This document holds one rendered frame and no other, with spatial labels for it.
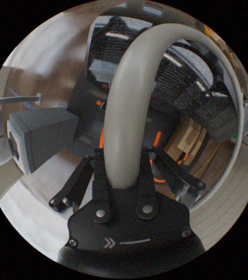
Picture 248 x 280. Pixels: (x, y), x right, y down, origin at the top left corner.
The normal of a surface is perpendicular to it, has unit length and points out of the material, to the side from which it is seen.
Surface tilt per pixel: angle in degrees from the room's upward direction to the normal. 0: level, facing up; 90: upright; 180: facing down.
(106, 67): 45
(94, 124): 0
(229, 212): 90
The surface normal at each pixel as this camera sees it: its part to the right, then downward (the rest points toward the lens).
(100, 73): -0.29, 0.83
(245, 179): -0.88, -0.45
